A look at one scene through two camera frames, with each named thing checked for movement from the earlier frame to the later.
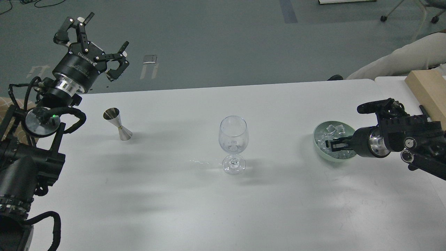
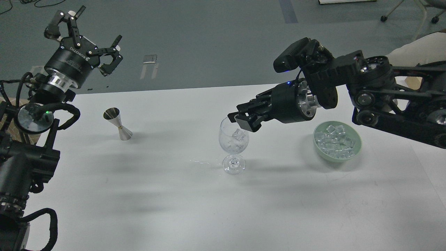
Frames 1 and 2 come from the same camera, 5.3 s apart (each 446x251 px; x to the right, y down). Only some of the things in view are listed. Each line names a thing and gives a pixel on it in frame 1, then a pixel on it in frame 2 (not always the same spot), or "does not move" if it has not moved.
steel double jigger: [112, 115] does not move
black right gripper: [367, 141] to [291, 102]
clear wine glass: [233, 136] does not move
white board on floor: [321, 2] does not move
